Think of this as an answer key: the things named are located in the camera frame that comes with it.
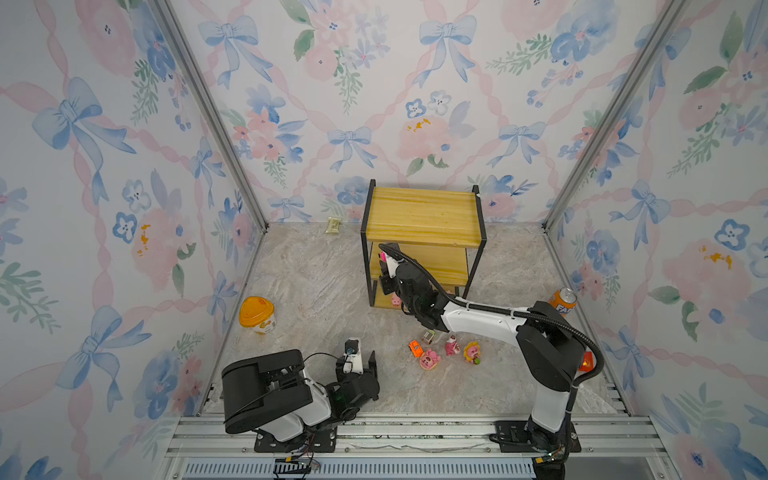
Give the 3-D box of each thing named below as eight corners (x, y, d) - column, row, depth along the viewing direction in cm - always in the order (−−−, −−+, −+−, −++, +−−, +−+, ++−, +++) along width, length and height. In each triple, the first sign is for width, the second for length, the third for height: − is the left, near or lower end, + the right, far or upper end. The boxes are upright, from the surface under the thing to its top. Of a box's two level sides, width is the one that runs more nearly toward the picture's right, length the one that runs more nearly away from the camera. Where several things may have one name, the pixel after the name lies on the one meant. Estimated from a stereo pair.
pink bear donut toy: (417, 363, 87) (418, 359, 85) (429, 351, 90) (430, 347, 87) (429, 374, 85) (430, 370, 83) (440, 361, 88) (442, 357, 85)
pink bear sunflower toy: (464, 364, 87) (467, 358, 83) (461, 347, 90) (464, 341, 86) (479, 364, 87) (483, 358, 83) (476, 347, 90) (480, 341, 86)
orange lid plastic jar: (250, 336, 93) (235, 320, 84) (257, 314, 98) (244, 296, 89) (276, 336, 93) (264, 320, 84) (281, 314, 98) (271, 296, 89)
